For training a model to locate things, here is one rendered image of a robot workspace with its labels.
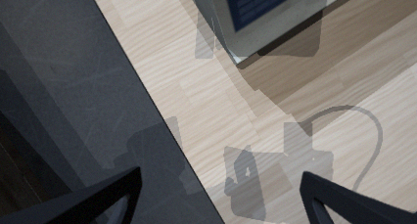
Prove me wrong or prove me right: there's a grey bench scale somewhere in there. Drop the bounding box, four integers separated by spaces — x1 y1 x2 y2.
193 0 338 66

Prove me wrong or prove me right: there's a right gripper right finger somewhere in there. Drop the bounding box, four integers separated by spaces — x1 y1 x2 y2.
300 171 417 224

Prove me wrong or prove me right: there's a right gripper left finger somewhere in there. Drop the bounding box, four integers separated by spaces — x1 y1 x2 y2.
0 166 142 224

